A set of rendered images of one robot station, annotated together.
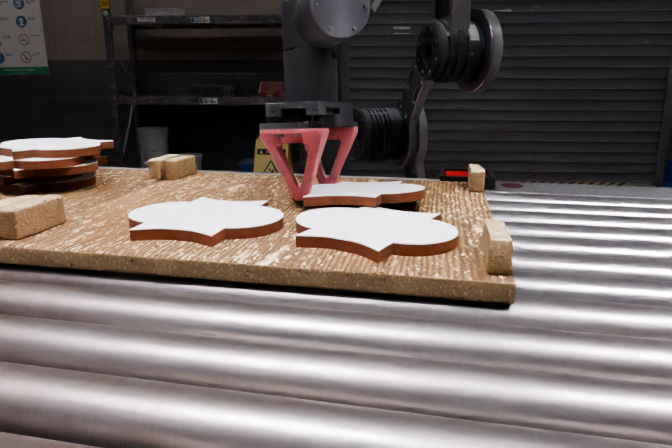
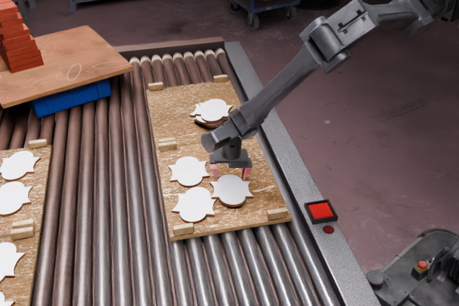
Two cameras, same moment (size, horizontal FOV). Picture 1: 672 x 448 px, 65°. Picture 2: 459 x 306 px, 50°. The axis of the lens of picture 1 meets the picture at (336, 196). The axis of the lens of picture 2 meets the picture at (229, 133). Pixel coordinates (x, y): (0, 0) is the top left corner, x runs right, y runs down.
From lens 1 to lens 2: 1.38 m
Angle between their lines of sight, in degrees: 64
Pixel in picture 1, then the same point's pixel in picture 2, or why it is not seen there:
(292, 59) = not seen: hidden behind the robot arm
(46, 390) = (115, 193)
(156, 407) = (115, 206)
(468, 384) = (134, 239)
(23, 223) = (161, 148)
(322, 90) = (225, 155)
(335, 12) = (205, 144)
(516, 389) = (134, 245)
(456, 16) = not seen: outside the picture
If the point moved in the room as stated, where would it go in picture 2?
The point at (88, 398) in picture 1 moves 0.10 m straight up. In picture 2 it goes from (114, 199) to (109, 173)
